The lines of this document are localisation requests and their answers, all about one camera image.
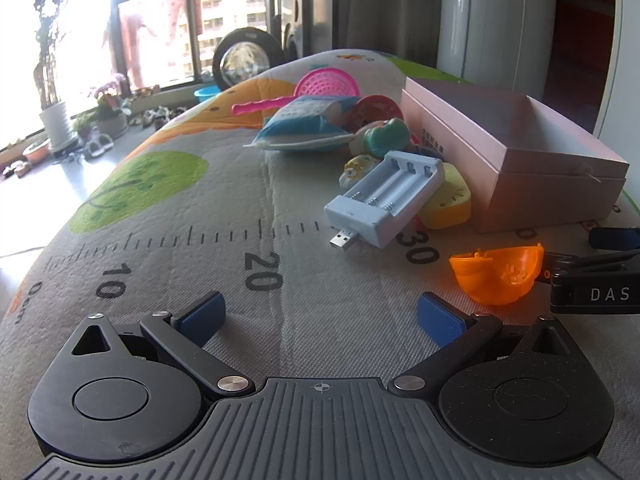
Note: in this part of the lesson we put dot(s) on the tall plant in white pot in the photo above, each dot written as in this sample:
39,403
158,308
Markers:
55,110

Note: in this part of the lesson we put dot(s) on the orange plastic toy shell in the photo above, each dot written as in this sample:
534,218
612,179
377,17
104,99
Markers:
500,272

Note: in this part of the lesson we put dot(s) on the blue plastic basin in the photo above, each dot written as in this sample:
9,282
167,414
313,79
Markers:
206,94

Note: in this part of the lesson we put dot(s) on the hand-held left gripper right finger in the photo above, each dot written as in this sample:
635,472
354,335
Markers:
442,320

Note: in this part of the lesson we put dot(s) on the pink cardboard box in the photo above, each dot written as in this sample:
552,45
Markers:
520,160

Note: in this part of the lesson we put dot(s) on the printed play mat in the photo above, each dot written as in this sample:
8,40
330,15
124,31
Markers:
200,200

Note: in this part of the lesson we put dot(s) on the red plastic basin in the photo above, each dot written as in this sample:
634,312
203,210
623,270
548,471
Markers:
37,151

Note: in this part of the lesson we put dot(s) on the yellow plastic toy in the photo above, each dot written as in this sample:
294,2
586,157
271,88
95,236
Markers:
447,200

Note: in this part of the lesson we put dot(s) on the green dinosaur toy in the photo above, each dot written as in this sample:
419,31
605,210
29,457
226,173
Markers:
385,137

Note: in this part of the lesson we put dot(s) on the grey curtain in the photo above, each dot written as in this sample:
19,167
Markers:
385,10

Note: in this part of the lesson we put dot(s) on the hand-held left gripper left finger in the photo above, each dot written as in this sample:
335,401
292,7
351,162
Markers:
202,317

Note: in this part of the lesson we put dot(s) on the white standing appliance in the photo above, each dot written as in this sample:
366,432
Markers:
500,25

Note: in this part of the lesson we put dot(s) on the hanging pink clothes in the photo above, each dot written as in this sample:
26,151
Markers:
145,40

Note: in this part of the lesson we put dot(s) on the light blue battery charger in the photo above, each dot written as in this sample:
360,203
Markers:
387,195

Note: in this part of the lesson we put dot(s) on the round black washing machine door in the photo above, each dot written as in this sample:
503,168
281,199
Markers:
246,57

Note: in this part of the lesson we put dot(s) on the blue tissue pack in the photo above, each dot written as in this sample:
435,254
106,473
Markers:
300,122

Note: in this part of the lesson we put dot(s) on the pink flower pot plant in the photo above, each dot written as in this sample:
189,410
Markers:
107,110

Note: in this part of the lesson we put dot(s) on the pink toy strainer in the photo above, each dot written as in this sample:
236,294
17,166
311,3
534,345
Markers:
325,82

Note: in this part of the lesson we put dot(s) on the grey washing machine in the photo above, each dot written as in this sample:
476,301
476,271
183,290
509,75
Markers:
305,20

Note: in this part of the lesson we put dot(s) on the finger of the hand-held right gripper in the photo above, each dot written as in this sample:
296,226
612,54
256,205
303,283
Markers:
587,262
616,238

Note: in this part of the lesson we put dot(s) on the pink round toy cake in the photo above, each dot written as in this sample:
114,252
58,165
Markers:
375,110

